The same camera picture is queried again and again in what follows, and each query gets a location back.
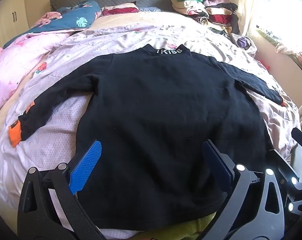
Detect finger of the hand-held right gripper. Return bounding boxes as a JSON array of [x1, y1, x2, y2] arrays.
[[268, 149, 295, 178], [291, 127, 302, 147]]

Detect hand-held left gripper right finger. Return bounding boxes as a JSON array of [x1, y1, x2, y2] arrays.
[[201, 139, 285, 240]]

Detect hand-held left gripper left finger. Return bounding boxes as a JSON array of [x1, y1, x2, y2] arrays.
[[17, 140, 106, 240]]

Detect black sweater with orange cuffs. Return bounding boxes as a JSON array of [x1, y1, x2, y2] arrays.
[[8, 44, 287, 232]]

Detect clothes on windowsill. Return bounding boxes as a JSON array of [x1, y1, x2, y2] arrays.
[[256, 26, 302, 73]]

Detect pile of folded clothes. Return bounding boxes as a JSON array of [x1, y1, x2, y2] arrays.
[[171, 0, 241, 34]]

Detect lilac strawberry print quilt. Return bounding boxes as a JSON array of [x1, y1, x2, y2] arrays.
[[0, 17, 301, 240]]

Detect yellow-green fleece cloth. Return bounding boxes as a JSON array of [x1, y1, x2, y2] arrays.
[[141, 212, 219, 240]]

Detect bundle with purple cloth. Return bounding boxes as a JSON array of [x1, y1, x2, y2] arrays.
[[231, 32, 258, 55]]

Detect pink quilt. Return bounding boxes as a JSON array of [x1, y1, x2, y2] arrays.
[[0, 31, 71, 113]]

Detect window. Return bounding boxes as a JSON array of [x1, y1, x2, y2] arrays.
[[256, 0, 302, 45]]

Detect blue floral leaf pillow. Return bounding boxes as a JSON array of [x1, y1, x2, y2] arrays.
[[24, 0, 101, 34]]

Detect beige bed sheet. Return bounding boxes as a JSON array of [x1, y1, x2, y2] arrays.
[[91, 10, 209, 32]]

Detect maroon pillow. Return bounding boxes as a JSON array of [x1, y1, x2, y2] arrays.
[[101, 3, 140, 17]]

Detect cream wardrobe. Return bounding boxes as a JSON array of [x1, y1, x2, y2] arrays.
[[0, 0, 29, 53]]

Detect blue-grey patterned pillow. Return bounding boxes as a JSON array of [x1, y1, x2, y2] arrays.
[[138, 6, 164, 13]]

